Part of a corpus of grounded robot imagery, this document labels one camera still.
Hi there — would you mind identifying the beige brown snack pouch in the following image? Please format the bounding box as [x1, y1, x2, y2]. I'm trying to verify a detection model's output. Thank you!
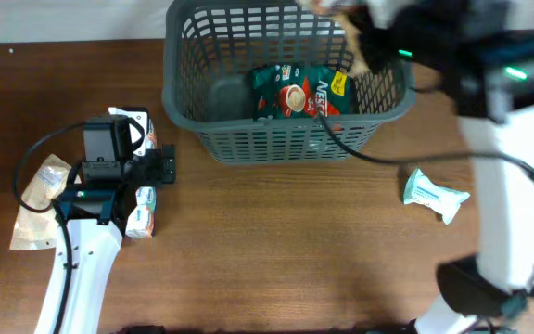
[296, 0, 371, 77]

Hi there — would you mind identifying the green Nescafe coffee bag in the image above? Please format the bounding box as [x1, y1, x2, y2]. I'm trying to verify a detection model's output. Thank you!
[249, 64, 354, 121]

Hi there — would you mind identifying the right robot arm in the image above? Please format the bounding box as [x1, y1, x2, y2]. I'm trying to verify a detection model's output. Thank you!
[349, 0, 534, 333]

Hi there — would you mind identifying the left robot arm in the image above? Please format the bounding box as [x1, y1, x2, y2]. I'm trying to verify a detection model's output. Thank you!
[35, 145, 176, 333]

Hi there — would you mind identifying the Kleenex tissue multipack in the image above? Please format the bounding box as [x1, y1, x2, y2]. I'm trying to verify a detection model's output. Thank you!
[108, 107, 158, 238]

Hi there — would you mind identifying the grey plastic basket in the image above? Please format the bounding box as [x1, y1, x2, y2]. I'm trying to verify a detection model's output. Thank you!
[160, 0, 417, 167]

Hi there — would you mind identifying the beige powder pouch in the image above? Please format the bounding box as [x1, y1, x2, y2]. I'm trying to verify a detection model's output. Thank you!
[9, 154, 71, 251]

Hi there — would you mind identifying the right black cable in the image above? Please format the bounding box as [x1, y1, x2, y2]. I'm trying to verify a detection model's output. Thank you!
[315, 110, 534, 289]

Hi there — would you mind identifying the black cable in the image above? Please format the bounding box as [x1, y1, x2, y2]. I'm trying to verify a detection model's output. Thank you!
[315, 110, 534, 289]
[11, 121, 87, 334]

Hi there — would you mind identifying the left black cable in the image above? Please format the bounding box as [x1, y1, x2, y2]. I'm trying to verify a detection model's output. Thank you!
[11, 121, 87, 334]

